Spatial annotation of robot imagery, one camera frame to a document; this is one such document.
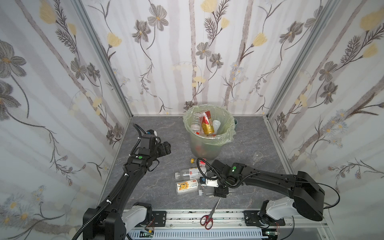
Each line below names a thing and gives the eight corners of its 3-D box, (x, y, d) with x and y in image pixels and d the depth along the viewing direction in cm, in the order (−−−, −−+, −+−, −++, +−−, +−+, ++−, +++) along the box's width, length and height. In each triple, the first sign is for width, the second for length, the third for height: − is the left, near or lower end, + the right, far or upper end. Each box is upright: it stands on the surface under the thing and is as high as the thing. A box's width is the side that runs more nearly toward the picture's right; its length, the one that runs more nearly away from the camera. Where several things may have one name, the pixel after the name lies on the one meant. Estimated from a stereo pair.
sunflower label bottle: (177, 195, 83) (176, 192, 78) (176, 186, 87) (175, 182, 81) (198, 192, 85) (199, 188, 80) (197, 183, 88) (197, 178, 83)
